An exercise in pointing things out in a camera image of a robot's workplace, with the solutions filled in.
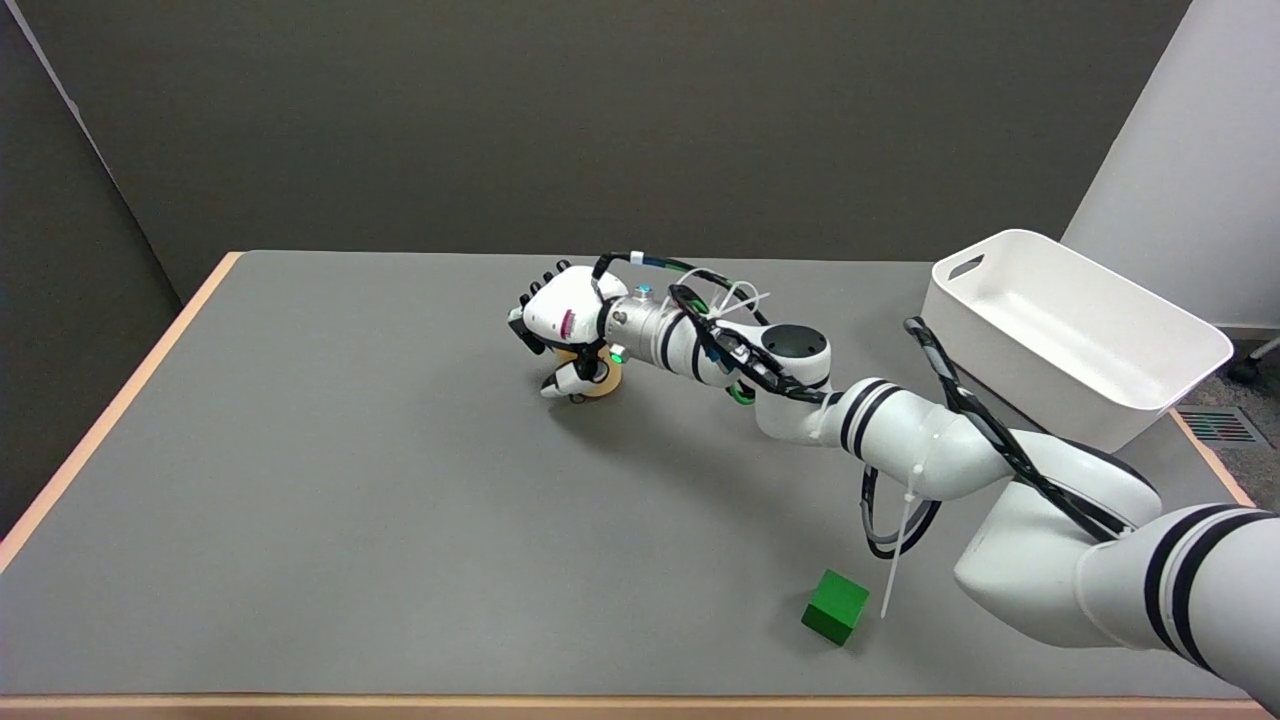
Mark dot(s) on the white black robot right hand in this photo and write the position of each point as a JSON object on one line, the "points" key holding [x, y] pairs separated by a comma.
{"points": [[560, 310]]}

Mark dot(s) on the yellow plastic cup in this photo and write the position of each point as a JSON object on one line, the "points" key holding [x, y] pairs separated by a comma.
{"points": [[608, 380]]}

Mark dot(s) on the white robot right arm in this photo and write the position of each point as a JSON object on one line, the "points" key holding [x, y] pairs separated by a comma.
{"points": [[900, 430]]}

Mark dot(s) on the green wooden cube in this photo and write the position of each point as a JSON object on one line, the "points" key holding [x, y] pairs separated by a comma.
{"points": [[833, 606]]}

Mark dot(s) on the white zip tie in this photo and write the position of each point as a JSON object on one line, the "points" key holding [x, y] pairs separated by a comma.
{"points": [[903, 530]]}

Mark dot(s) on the white plastic bin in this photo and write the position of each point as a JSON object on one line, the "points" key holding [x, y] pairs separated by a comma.
{"points": [[1060, 310]]}

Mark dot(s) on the floor vent grille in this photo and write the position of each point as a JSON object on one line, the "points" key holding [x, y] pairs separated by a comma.
{"points": [[1220, 425]]}

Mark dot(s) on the black chair caster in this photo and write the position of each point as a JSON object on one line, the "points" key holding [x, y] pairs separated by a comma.
{"points": [[1248, 370]]}

